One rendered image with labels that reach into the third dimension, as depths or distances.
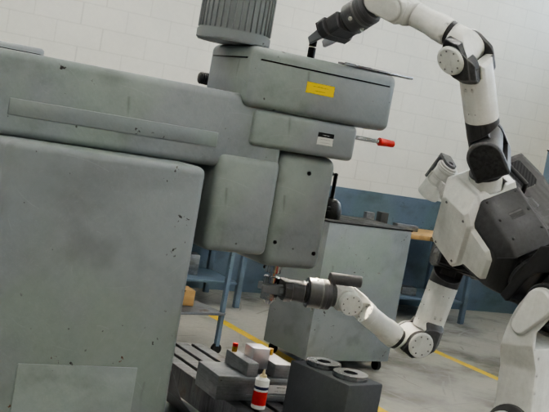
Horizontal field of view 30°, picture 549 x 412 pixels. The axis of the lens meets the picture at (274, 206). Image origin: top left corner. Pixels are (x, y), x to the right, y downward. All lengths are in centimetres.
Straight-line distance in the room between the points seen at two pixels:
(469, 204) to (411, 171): 856
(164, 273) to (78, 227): 25
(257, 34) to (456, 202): 69
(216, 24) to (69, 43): 677
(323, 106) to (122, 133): 57
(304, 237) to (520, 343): 65
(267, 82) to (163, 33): 709
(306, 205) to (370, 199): 821
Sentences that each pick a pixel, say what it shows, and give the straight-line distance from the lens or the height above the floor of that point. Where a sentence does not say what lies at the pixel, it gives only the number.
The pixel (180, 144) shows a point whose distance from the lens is 263.
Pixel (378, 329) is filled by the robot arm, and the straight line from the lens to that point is 304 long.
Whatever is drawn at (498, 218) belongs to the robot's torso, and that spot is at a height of 155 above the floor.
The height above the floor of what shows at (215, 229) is 140.
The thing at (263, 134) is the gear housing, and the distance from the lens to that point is 272.
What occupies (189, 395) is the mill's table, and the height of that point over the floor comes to 86.
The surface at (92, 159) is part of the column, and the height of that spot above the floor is 154.
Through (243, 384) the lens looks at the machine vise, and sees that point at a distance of 292.
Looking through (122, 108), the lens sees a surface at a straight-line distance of 257.
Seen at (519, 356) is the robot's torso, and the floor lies 122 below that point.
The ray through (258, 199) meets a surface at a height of 149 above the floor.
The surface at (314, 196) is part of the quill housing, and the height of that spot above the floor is 152.
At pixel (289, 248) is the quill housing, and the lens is 284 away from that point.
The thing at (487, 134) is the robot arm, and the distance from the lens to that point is 273.
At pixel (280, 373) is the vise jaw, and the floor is 100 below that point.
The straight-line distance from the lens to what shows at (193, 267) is 946.
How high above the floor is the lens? 169
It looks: 4 degrees down
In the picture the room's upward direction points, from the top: 10 degrees clockwise
